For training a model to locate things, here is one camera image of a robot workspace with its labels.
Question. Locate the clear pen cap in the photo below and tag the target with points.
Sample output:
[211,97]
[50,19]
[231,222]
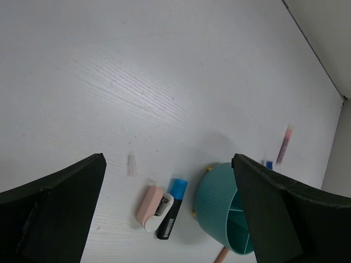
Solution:
[131,165]

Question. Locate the teal round desk organizer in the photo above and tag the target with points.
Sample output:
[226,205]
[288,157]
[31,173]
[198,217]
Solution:
[219,211]

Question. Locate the red refill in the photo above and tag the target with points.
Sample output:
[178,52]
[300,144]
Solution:
[284,145]

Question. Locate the pink wooden pencil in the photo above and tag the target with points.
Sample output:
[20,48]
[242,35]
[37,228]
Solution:
[222,255]

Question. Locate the blue black highlighter marker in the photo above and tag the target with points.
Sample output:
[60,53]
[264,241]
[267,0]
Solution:
[176,190]

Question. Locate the pink mini stapler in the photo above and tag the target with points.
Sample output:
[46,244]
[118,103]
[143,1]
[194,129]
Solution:
[154,208]

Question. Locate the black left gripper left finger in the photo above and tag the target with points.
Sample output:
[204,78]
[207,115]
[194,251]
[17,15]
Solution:
[48,220]

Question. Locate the small blue capped glue bottle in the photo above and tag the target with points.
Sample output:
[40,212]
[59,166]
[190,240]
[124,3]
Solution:
[268,164]

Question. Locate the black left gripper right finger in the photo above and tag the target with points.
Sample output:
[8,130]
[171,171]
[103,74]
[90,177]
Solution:
[290,221]

